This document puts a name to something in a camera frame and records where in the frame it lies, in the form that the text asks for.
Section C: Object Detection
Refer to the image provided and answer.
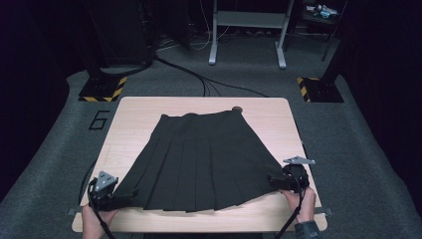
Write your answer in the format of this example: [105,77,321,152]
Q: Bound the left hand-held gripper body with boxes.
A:
[88,170,119,211]

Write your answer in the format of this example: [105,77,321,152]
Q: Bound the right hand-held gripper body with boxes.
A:
[282,155,317,194]

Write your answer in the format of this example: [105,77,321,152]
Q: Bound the black pleated skirt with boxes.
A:
[113,109,287,214]

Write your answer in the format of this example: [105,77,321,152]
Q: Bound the person's right hand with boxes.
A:
[281,186,318,224]

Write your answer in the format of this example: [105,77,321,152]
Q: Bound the person's left hand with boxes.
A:
[81,203,119,239]

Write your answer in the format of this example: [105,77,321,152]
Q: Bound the black stand with striped base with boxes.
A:
[296,33,345,104]
[78,0,128,103]

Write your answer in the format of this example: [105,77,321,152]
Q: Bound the black cabinet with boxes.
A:
[87,0,156,68]

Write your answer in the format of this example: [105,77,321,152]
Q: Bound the dark shelf with clutter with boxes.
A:
[300,0,348,36]

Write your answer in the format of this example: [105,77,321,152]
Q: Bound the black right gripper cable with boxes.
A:
[274,165,307,239]

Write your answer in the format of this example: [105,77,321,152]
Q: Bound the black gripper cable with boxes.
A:
[79,159,117,239]
[274,165,307,239]

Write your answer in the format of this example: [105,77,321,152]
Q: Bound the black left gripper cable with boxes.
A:
[79,159,117,239]

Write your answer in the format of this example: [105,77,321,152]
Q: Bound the black floor cable bundle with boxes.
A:
[99,54,269,99]

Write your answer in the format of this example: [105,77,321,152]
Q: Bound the grey metal desk frame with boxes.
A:
[207,0,296,70]

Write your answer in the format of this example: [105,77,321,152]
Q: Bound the white cables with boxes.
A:
[155,0,232,52]

